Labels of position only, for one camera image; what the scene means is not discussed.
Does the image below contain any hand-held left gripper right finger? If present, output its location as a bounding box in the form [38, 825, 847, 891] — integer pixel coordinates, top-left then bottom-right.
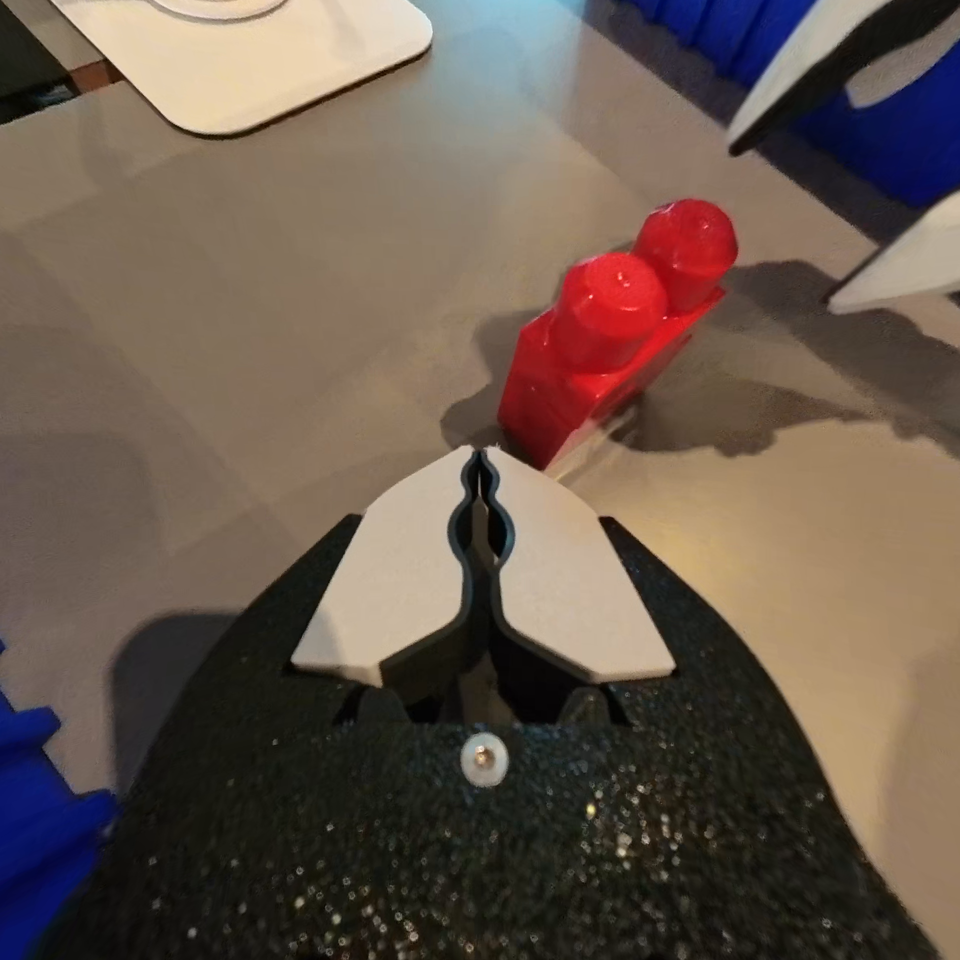
[478, 444, 678, 723]

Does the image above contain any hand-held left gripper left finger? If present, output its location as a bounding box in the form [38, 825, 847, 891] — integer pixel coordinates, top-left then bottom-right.
[288, 445, 483, 704]

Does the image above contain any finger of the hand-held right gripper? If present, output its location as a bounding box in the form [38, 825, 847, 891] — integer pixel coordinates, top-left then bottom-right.
[726, 0, 960, 159]
[823, 201, 960, 316]

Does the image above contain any red two-stud mega block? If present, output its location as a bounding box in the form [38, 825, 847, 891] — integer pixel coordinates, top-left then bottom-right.
[497, 198, 741, 475]

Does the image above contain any blue plastic block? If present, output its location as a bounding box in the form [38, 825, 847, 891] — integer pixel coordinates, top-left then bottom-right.
[0, 637, 115, 960]

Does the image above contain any white rounded table mat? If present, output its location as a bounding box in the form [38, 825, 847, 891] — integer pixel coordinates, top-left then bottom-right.
[48, 0, 435, 138]

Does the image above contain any dark furniture piece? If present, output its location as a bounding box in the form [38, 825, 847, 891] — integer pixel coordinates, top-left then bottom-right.
[0, 0, 81, 126]

